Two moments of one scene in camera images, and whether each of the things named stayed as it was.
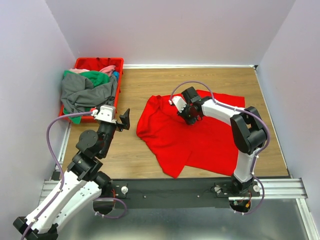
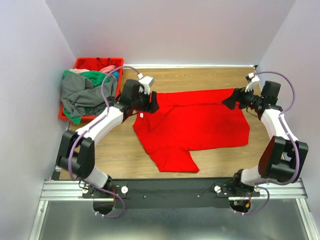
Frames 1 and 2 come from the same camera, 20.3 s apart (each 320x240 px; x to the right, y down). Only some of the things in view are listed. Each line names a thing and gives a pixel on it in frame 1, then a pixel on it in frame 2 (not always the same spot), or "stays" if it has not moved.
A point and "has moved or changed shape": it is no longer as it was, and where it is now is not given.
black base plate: (171, 193) stays
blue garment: (116, 74) stays
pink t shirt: (108, 70) stays
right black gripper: (189, 121) to (230, 102)
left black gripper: (125, 119) to (152, 107)
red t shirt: (207, 144) has moved or changed shape
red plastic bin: (96, 64) stays
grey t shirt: (78, 94) stays
